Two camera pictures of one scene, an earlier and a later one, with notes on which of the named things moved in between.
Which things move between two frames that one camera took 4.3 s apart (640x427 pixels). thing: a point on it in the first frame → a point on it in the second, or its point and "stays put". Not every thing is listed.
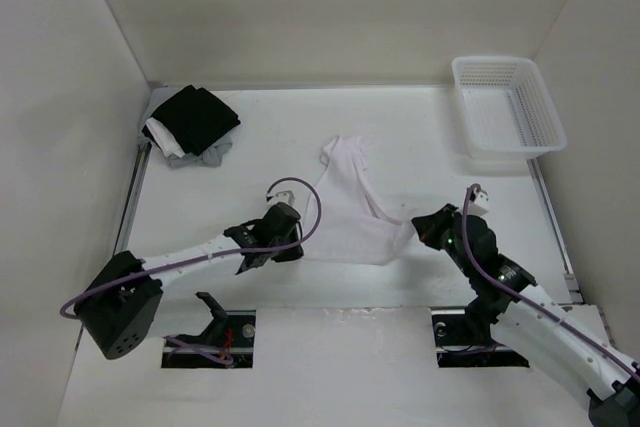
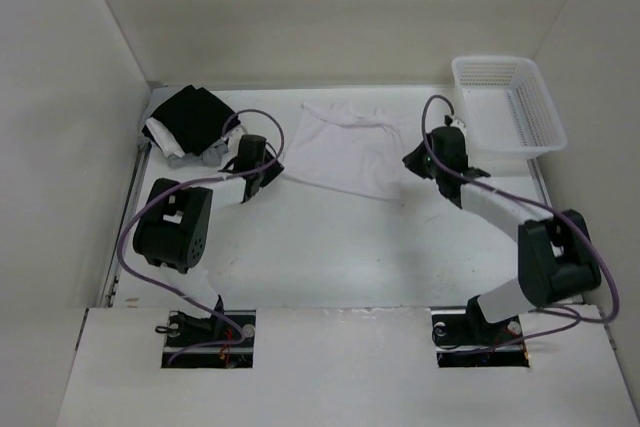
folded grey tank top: x=211 y=157 stays put
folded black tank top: x=196 y=116 stays put
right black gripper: x=427 y=226 → x=412 y=162
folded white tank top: x=164 y=139 stays put
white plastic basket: x=507 y=107 stays put
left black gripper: x=291 y=254 → x=273 y=171
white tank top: x=349 y=219 → x=352 y=150
